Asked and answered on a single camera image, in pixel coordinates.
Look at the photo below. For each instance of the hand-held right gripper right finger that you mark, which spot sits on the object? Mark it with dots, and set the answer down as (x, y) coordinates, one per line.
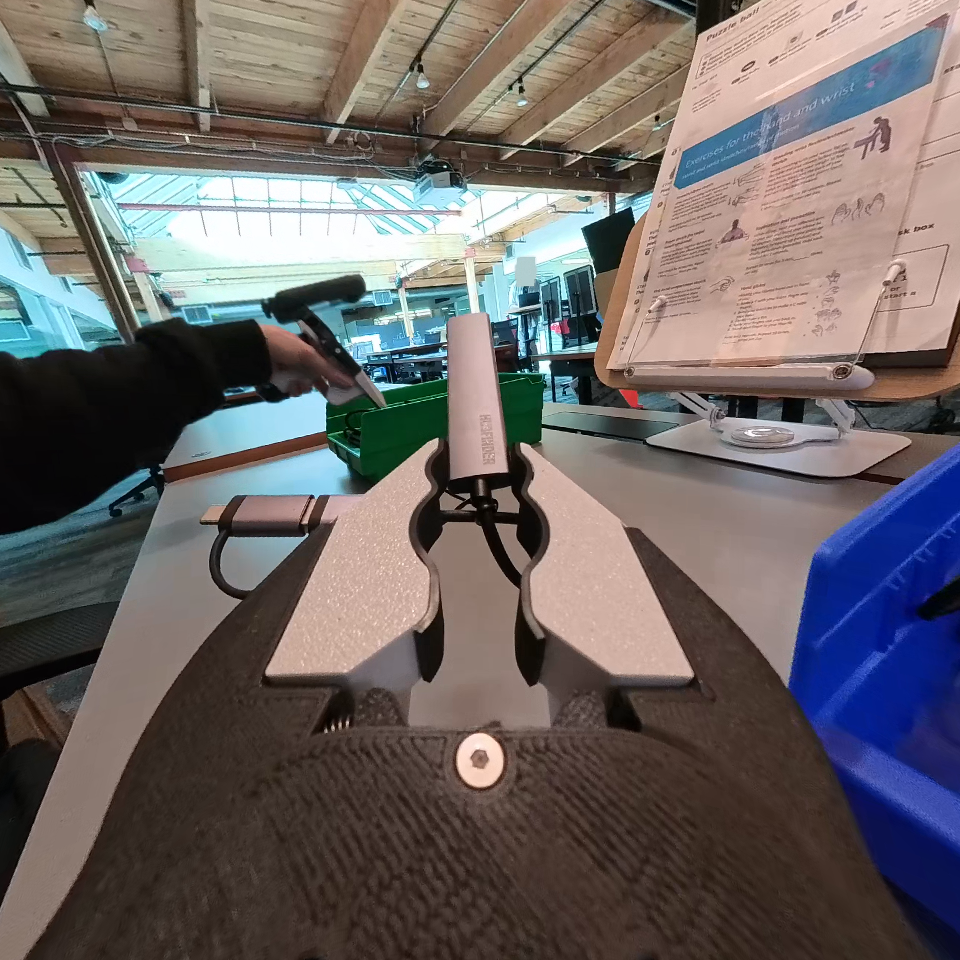
(607, 600)

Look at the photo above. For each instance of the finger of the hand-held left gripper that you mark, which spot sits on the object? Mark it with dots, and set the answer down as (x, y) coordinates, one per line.
(352, 382)

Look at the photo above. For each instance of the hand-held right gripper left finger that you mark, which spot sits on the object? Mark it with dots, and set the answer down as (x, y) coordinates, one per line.
(352, 600)

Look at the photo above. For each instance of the green plastic bin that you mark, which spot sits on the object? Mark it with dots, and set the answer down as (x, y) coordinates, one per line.
(405, 435)

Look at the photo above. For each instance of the grey metal USB hub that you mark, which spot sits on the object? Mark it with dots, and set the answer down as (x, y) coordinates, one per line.
(476, 405)

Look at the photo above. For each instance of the blue plastic bin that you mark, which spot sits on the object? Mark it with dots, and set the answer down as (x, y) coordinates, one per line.
(885, 675)

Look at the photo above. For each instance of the person's left forearm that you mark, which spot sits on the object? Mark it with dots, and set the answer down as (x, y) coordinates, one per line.
(112, 412)

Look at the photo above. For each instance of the grey desk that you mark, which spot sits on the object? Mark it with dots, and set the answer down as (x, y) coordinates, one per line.
(712, 510)

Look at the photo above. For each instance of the person's left hand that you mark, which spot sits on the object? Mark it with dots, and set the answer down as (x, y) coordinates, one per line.
(296, 360)

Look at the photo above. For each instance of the neighbouring grey table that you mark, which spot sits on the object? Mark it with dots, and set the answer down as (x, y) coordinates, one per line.
(240, 435)

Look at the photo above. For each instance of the ceiling projector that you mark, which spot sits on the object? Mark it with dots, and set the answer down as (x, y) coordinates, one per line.
(439, 187)

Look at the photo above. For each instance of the wooden document stand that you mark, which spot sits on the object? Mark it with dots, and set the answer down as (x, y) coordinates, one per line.
(787, 450)

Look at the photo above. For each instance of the black office chair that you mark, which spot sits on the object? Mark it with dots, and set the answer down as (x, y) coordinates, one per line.
(139, 491)

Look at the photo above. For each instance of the black monitor panel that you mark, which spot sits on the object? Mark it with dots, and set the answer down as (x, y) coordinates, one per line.
(609, 240)

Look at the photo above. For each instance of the black mesh chair seat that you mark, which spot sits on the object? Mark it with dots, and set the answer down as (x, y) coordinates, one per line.
(45, 637)

